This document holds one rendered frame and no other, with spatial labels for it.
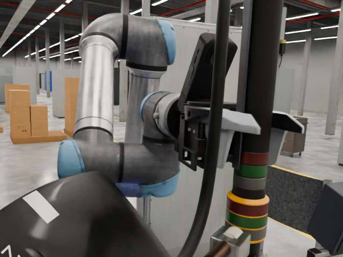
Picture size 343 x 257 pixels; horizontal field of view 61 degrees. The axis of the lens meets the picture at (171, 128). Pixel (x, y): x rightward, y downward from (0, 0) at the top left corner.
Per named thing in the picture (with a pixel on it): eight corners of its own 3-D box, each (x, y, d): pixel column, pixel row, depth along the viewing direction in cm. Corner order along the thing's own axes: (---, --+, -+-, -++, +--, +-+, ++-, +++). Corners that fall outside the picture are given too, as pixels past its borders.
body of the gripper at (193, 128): (249, 169, 37) (205, 148, 48) (255, 100, 35) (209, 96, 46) (194, 173, 34) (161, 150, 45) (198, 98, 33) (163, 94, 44)
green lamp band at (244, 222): (259, 233, 28) (260, 222, 28) (218, 220, 31) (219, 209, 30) (272, 217, 32) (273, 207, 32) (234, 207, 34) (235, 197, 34)
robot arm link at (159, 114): (197, 93, 50) (151, 92, 48) (209, 94, 46) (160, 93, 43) (194, 136, 51) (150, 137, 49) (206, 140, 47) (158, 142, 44)
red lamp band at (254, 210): (260, 221, 28) (262, 209, 28) (219, 208, 30) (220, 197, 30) (273, 206, 32) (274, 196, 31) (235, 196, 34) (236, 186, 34)
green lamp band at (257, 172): (261, 180, 28) (262, 168, 28) (228, 173, 30) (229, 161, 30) (270, 172, 31) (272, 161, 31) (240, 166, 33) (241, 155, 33)
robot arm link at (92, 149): (79, -3, 74) (53, 162, 45) (122, 4, 77) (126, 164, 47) (79, 36, 83) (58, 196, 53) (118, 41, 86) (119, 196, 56)
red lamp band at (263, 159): (262, 167, 28) (263, 154, 28) (229, 160, 30) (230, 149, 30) (272, 160, 31) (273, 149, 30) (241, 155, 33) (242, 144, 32)
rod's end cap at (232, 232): (239, 237, 27) (246, 229, 29) (219, 230, 28) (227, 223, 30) (237, 257, 27) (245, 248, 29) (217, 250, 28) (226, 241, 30)
